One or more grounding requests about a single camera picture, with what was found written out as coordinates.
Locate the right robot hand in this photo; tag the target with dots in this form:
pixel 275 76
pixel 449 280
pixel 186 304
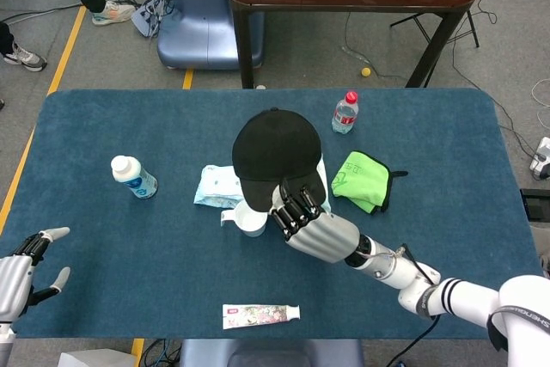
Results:
pixel 320 236

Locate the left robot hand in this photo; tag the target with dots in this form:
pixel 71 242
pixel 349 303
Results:
pixel 15 277

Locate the black baseball cap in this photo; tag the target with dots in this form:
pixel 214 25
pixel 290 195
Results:
pixel 275 148

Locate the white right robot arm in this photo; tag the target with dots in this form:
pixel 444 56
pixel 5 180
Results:
pixel 455 294

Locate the blue-purple robot base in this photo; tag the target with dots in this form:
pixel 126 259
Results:
pixel 202 19

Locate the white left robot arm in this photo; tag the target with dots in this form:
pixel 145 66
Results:
pixel 5 341

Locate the green microfiber cloth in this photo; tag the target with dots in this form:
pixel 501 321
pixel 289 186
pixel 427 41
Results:
pixel 361 180

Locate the white floral toothpaste tube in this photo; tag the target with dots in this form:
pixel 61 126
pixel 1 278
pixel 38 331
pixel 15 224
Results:
pixel 258 315

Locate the light blue wet wipes pack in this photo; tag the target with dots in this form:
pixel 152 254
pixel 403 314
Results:
pixel 215 186

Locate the clear water bottle red cap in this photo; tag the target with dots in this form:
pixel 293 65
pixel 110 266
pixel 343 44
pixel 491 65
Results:
pixel 344 115

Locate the blue table cover mat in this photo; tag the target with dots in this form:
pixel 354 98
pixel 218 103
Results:
pixel 172 264

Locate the white yogurt drink bottle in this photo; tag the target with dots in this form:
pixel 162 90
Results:
pixel 135 180

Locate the yellow ball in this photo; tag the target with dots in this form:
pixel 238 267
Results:
pixel 365 72

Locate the person with grey sneaker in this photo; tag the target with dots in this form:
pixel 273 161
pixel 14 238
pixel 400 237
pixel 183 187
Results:
pixel 21 55

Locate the white power adapter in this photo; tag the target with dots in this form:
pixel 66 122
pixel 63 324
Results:
pixel 541 158

